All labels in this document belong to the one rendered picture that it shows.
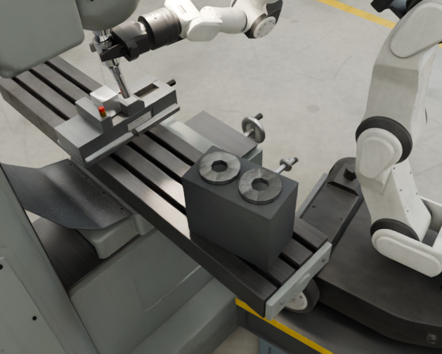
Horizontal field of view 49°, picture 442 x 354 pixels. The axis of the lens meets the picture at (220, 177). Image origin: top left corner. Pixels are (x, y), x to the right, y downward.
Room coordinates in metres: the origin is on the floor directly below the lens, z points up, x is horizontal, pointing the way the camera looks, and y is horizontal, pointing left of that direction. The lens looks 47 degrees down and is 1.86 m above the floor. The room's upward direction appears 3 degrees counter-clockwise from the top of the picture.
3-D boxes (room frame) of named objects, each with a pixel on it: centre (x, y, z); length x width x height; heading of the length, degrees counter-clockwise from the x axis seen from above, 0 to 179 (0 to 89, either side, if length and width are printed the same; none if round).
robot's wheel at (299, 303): (0.80, -0.19, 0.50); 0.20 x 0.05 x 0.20; 54
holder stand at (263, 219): (0.70, -0.04, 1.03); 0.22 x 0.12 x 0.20; 54
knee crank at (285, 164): (1.30, -0.23, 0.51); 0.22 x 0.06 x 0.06; 133
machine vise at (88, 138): (1.12, 0.29, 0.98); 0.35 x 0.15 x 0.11; 133
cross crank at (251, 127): (1.38, -0.11, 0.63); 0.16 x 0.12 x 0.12; 133
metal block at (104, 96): (1.10, 0.31, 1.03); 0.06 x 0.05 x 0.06; 43
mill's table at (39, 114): (1.03, 0.25, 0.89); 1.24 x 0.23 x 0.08; 43
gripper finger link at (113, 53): (1.01, 0.24, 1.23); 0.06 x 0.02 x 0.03; 123
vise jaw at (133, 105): (1.13, 0.27, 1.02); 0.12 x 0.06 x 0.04; 43
